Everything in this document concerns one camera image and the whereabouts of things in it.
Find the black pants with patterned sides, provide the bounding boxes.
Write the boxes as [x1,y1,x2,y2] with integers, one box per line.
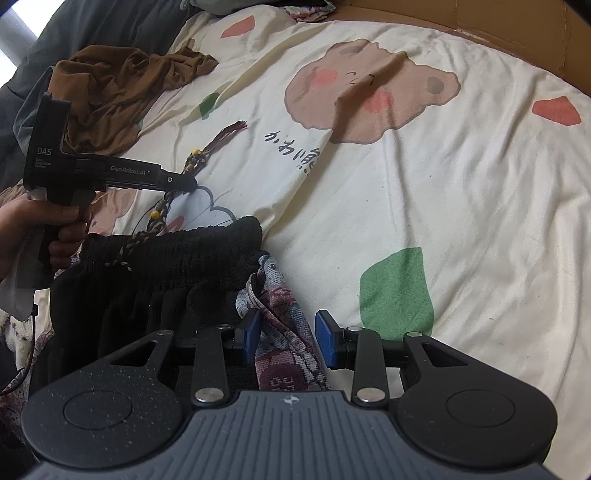
[0,121,334,435]

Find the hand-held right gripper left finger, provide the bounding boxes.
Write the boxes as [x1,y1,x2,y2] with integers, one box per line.
[110,308,262,408]

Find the blue jeans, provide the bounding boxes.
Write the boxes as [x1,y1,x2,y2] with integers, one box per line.
[13,67,70,145]

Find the brown garment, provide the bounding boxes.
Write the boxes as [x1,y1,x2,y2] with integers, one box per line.
[48,44,219,158]

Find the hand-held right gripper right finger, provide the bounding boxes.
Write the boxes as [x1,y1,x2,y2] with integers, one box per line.
[315,310,469,408]

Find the dark grey duvet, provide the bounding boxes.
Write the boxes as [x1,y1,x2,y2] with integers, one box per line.
[0,0,200,191]

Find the black cable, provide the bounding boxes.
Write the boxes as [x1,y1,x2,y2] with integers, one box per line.
[0,305,38,398]

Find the person's left hand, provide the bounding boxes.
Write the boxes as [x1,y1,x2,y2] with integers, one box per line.
[0,196,92,278]

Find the cream bear print bedsheet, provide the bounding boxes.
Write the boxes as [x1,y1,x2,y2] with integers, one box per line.
[0,4,591,464]

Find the small floral cloth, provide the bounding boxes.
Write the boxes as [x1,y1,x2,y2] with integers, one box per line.
[281,0,336,16]

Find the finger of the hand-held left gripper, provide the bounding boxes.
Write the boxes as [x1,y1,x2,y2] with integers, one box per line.
[158,166,199,195]

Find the white fluffy cloth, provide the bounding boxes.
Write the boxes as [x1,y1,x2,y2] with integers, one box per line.
[2,316,33,370]

